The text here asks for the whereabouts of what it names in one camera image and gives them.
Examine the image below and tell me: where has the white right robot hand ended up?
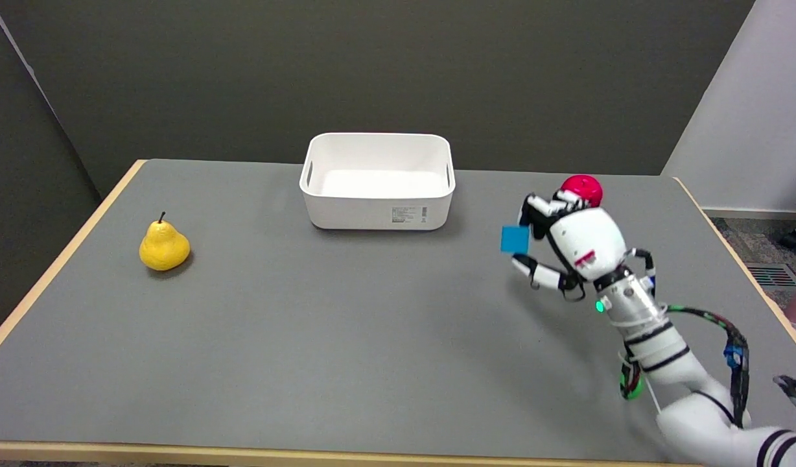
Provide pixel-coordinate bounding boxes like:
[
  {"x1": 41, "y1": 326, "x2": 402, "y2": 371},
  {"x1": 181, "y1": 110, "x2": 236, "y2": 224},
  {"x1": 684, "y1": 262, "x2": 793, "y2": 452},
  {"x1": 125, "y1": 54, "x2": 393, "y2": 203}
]
[{"x1": 511, "y1": 189, "x2": 628, "y2": 303}]

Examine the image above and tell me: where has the blue cube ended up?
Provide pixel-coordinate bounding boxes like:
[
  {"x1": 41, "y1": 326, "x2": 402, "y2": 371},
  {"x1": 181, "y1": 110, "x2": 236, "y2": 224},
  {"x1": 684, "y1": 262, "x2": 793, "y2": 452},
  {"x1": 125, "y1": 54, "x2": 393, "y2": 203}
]
[{"x1": 500, "y1": 225, "x2": 532, "y2": 255}]

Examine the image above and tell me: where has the red apple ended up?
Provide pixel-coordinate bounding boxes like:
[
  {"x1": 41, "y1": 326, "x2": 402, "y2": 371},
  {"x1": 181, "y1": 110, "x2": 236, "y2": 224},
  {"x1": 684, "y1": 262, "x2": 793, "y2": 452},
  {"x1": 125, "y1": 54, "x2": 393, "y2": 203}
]
[{"x1": 559, "y1": 174, "x2": 603, "y2": 208}]

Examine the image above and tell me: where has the floor vent grille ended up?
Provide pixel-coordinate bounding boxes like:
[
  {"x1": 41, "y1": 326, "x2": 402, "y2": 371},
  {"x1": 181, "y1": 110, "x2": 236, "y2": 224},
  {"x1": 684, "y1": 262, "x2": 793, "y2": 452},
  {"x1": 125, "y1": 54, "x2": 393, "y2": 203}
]
[{"x1": 745, "y1": 262, "x2": 796, "y2": 289}]

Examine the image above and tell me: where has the white plastic storage bin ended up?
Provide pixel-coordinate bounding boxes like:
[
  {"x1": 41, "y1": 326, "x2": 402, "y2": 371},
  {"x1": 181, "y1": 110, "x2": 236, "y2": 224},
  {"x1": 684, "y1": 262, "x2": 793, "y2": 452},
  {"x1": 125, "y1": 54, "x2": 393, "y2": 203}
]
[{"x1": 299, "y1": 132, "x2": 456, "y2": 232}]

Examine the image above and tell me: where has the yellow pear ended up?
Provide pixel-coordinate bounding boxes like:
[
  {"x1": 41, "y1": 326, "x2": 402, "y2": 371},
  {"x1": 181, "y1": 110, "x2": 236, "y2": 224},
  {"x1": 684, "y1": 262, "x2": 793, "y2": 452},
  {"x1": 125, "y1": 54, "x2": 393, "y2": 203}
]
[{"x1": 139, "y1": 211, "x2": 191, "y2": 272}]

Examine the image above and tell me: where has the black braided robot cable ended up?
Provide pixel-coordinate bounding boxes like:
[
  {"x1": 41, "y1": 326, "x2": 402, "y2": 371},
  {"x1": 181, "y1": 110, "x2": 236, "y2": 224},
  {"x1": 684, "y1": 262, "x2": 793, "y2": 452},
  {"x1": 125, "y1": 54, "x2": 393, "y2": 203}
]
[{"x1": 618, "y1": 248, "x2": 751, "y2": 429}]

